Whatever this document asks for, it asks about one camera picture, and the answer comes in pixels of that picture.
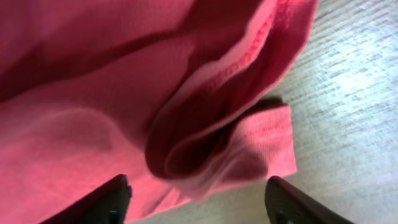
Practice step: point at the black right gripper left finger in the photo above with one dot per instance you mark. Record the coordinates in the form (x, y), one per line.
(107, 204)

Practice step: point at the red printed t-shirt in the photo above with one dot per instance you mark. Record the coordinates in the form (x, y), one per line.
(165, 92)

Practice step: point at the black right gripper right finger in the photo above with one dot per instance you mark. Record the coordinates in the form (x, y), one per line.
(286, 204)

